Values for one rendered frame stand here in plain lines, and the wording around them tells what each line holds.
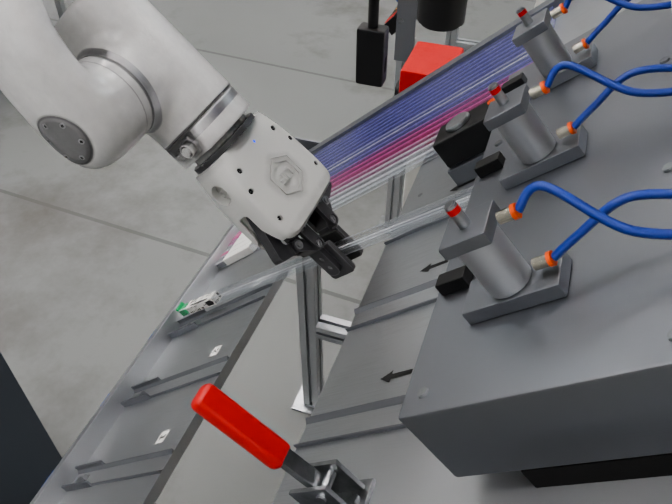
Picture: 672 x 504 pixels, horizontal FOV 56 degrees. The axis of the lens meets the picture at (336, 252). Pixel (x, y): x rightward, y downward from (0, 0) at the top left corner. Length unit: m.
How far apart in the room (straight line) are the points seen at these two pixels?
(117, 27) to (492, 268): 0.39
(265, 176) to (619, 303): 0.38
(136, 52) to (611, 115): 0.36
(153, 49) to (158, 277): 1.47
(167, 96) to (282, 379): 1.21
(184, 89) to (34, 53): 0.12
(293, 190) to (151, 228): 1.60
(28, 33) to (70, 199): 1.88
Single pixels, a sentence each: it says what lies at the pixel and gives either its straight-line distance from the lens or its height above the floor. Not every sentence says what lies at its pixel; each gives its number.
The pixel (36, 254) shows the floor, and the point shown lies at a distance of 2.20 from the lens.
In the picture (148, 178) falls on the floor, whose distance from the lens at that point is 2.39.
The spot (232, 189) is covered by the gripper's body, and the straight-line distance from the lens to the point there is 0.57.
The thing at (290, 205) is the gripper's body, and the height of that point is 1.00.
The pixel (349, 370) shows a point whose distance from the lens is 0.48.
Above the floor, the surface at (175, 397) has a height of 0.80.
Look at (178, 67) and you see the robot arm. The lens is 0.57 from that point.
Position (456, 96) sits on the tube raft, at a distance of 0.77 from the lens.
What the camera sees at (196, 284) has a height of 0.73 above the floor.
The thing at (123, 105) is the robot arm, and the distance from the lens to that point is 0.53.
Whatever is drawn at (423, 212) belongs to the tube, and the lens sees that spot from 0.56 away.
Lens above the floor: 1.37
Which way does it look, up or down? 43 degrees down
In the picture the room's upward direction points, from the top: straight up
